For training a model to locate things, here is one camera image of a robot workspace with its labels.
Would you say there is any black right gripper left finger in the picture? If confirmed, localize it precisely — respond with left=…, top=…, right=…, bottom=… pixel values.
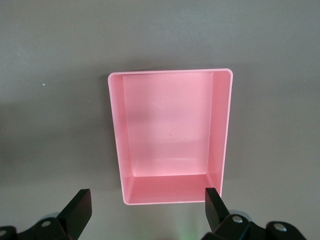
left=0, top=189, right=93, bottom=240

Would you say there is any pink plastic box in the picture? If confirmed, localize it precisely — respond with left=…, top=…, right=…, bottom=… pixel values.
left=107, top=67, right=234, bottom=206

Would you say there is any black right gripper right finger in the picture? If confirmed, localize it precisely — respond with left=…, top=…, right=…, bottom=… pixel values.
left=204, top=187, right=306, bottom=240

